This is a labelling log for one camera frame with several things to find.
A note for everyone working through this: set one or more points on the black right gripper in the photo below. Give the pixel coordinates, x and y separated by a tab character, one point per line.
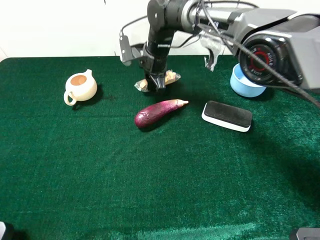
154	63

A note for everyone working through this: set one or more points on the snack bar wrapper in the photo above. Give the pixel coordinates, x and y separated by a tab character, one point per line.
170	78

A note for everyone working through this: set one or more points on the black white board eraser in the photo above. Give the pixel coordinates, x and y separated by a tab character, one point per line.
227	116

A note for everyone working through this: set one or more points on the cream ceramic teapot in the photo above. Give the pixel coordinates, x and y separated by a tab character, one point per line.
80	87

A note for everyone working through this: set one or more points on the green felt table cloth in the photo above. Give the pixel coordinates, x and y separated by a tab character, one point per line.
87	172

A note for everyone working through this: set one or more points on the light blue bowl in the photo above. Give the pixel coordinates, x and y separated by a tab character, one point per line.
242	86

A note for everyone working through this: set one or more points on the purple eggplant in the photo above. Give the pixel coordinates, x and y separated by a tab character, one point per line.
153	113

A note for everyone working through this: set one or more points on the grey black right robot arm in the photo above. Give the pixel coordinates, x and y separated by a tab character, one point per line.
262	39

